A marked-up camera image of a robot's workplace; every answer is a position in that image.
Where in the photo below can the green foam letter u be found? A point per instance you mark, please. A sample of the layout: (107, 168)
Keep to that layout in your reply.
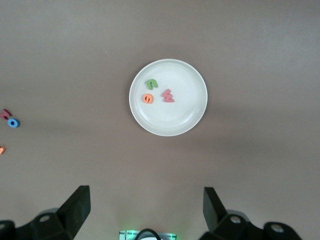
(150, 86)

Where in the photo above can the orange foam letter e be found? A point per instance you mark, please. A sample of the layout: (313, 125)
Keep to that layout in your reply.
(145, 100)

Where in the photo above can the dark red foam letter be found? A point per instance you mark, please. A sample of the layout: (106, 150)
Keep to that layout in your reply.
(5, 113)

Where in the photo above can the beige brown round plate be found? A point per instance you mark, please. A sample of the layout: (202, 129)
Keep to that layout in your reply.
(180, 117)

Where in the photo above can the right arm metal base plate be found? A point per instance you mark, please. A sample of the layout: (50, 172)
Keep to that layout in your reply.
(127, 235)

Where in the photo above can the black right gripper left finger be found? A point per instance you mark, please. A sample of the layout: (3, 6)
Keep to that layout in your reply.
(72, 215)

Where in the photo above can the orange foam letter v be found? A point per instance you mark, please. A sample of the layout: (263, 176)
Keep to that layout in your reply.
(1, 150)

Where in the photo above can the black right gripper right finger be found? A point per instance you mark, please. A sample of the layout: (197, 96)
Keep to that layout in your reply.
(217, 220)

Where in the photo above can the pink red foam letter w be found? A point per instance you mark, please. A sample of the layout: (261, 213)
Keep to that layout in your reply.
(168, 97)

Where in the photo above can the blue foam letter o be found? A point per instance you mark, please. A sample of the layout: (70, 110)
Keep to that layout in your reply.
(16, 123)

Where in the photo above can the brown table cover sheet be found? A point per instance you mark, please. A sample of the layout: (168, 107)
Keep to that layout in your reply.
(75, 50)

